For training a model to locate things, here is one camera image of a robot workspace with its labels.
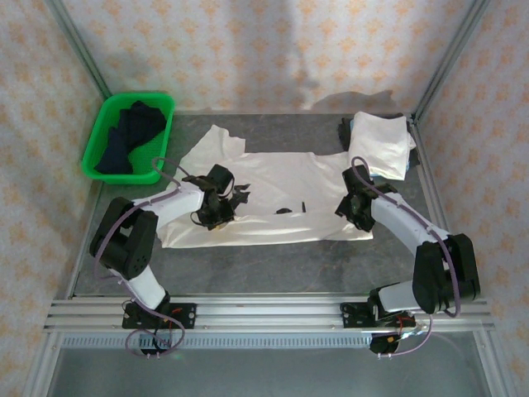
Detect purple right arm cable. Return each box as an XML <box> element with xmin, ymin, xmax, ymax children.
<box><xmin>350</xmin><ymin>155</ymin><xmax>462</xmax><ymax>359</ymax></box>

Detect wide aluminium base rail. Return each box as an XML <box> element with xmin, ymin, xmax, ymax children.
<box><xmin>43</xmin><ymin>292</ymin><xmax>497</xmax><ymax>334</ymax></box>

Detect green plastic basket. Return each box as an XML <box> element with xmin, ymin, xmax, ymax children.
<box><xmin>81</xmin><ymin>91</ymin><xmax>176</xmax><ymax>186</ymax></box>

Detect grey slotted cable duct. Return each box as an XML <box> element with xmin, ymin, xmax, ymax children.
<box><xmin>60</xmin><ymin>333</ymin><xmax>374</xmax><ymax>351</ymax></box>

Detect aluminium corner post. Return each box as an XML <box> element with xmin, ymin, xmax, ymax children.
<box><xmin>44</xmin><ymin>0</ymin><xmax>113</xmax><ymax>98</ymax></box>
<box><xmin>412</xmin><ymin>0</ymin><xmax>493</xmax><ymax>122</ymax></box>

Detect aluminium side rail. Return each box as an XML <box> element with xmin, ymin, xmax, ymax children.
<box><xmin>407</xmin><ymin>115</ymin><xmax>472</xmax><ymax>299</ymax></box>
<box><xmin>64</xmin><ymin>181</ymin><xmax>104</xmax><ymax>299</ymax></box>

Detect large white t-shirt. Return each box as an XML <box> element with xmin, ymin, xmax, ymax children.
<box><xmin>159</xmin><ymin>123</ymin><xmax>375</xmax><ymax>250</ymax></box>

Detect folded white t-shirt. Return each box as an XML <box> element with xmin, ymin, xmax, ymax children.
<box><xmin>349</xmin><ymin>110</ymin><xmax>417</xmax><ymax>182</ymax></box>

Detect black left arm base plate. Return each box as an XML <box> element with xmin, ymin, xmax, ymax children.
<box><xmin>122</xmin><ymin>302</ymin><xmax>198</xmax><ymax>330</ymax></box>

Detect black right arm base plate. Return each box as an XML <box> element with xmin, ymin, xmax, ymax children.
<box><xmin>340</xmin><ymin>301</ymin><xmax>414</xmax><ymax>330</ymax></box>

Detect dark navy t-shirt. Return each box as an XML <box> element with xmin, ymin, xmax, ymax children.
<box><xmin>93</xmin><ymin>100</ymin><xmax>168</xmax><ymax>175</ymax></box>

